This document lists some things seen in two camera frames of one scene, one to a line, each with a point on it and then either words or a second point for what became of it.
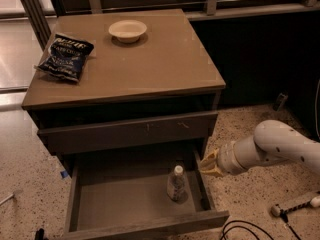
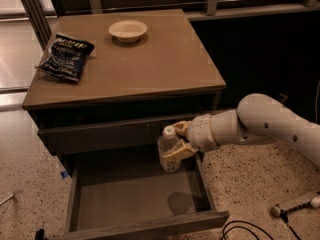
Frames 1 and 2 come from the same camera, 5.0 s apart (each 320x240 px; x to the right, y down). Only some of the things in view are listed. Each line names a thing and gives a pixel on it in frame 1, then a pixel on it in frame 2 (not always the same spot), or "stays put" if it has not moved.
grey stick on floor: x=6 y=199 stays put
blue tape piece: x=64 y=174 stays put
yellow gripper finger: x=210 y=161 to x=182 y=127
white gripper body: x=226 y=160 to x=199 y=132
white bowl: x=127 y=31 stays put
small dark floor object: x=280 y=101 stays put
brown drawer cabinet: x=128 y=102 stays put
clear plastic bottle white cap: x=177 y=185 to x=164 y=144
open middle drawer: x=113 y=196 stays put
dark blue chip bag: x=66 y=57 stays put
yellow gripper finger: x=212 y=171 to x=183 y=150
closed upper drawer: x=129 y=133 stays put
